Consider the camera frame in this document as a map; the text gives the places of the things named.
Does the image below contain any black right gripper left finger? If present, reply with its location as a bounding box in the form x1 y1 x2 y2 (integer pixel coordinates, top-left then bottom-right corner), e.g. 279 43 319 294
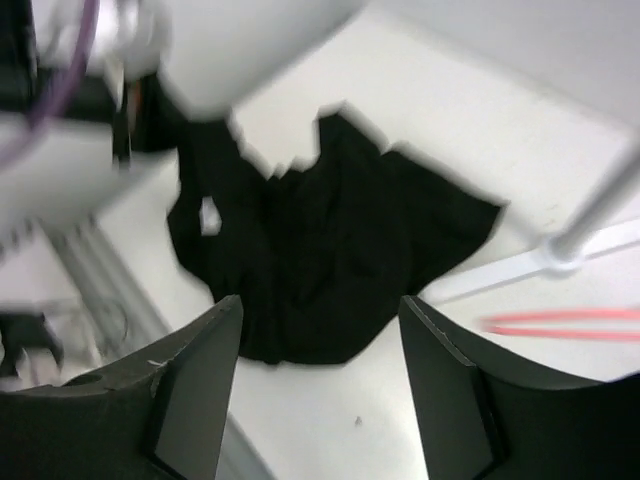
1 296 243 480

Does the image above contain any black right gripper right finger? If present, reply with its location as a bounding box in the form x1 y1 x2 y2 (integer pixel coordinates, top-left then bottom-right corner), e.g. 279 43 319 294
399 296 639 480

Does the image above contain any pink wire hanger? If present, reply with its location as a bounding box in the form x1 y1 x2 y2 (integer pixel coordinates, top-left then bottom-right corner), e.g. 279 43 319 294
479 308 639 342

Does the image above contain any black shirt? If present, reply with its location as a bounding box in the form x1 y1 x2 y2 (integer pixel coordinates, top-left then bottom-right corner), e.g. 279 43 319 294
167 111 502 365

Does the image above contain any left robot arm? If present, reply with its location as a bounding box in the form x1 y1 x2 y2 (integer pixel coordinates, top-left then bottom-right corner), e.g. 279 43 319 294
1 1 362 232

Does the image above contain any white clothes rack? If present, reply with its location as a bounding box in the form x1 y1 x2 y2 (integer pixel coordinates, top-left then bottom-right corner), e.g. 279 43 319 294
423 147 639 304

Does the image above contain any aluminium rail frame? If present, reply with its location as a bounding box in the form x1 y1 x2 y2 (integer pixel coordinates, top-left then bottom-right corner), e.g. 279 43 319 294
1 219 171 383

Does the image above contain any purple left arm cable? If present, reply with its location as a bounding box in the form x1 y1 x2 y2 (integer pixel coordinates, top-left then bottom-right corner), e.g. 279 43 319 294
0 0 101 171

